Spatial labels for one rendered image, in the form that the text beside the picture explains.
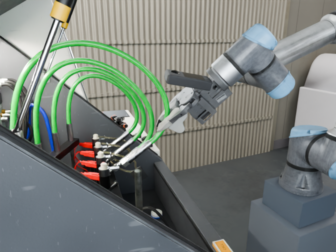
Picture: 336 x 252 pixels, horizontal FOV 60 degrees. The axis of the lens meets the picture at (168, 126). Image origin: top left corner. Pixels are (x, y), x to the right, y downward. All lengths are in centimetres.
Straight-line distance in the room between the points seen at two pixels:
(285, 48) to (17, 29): 82
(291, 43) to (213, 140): 247
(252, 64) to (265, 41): 6
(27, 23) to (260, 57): 72
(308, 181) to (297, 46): 46
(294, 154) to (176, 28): 202
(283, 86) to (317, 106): 301
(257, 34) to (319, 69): 314
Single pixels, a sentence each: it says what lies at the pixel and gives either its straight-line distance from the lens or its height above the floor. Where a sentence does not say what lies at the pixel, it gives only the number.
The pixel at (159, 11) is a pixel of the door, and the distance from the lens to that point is 281.
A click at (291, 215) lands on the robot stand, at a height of 83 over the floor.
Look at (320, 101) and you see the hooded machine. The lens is 376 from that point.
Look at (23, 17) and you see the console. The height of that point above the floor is 148.
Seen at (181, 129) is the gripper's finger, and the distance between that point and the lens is 77.
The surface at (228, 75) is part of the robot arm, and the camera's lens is 72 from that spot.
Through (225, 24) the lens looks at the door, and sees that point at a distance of 316.
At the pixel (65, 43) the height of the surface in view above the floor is 142.
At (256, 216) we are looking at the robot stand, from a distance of 125.
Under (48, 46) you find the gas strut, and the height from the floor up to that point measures 142.
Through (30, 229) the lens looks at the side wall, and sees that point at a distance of 44.
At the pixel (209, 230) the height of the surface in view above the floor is 95.
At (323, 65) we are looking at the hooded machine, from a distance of 384.
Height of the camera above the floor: 144
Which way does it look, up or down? 18 degrees down
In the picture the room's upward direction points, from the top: straight up
